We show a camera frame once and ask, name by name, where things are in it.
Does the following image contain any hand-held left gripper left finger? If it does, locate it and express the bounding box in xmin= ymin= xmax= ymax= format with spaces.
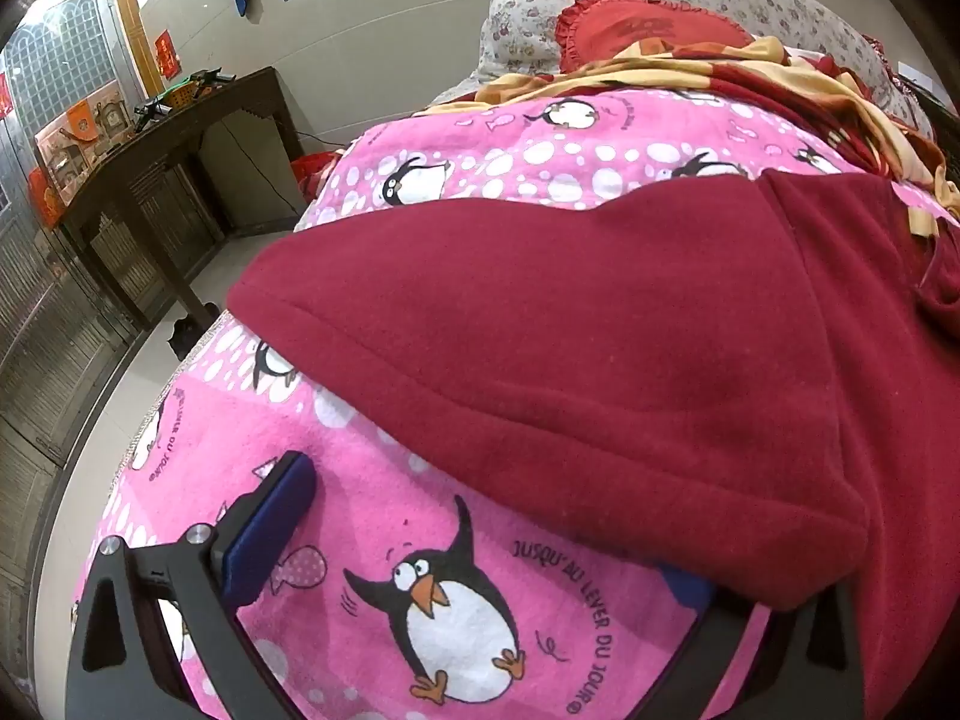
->
xmin=64 ymin=450 xmax=320 ymax=720

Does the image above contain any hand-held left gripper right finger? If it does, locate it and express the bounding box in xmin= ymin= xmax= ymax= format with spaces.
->
xmin=637 ymin=566 xmax=867 ymax=720

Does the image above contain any dark red sweater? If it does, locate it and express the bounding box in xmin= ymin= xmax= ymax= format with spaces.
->
xmin=226 ymin=169 xmax=960 ymax=720

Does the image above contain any pink penguin print blanket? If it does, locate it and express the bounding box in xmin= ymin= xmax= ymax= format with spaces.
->
xmin=71 ymin=86 xmax=960 ymax=720

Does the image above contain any metal grille door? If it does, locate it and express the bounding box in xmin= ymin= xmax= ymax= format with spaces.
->
xmin=0 ymin=0 xmax=226 ymax=616

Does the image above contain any red bag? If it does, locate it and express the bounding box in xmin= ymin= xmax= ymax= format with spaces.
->
xmin=289 ymin=152 xmax=338 ymax=188

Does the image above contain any dark wooden table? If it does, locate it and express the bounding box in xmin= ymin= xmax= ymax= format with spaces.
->
xmin=64 ymin=66 xmax=308 ymax=361

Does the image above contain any red packet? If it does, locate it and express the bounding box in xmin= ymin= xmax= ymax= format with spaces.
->
xmin=30 ymin=169 xmax=65 ymax=226

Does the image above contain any orange pennant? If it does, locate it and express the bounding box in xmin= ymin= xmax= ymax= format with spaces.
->
xmin=67 ymin=101 xmax=102 ymax=143

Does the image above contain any yellow red patterned blanket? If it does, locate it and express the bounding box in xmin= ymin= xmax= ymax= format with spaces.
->
xmin=412 ymin=34 xmax=960 ymax=241

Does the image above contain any red ruffled cushion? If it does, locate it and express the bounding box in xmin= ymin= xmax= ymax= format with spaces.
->
xmin=555 ymin=0 xmax=755 ymax=72

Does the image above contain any black cable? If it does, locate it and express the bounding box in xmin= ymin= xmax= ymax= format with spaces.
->
xmin=225 ymin=120 xmax=353 ymax=203

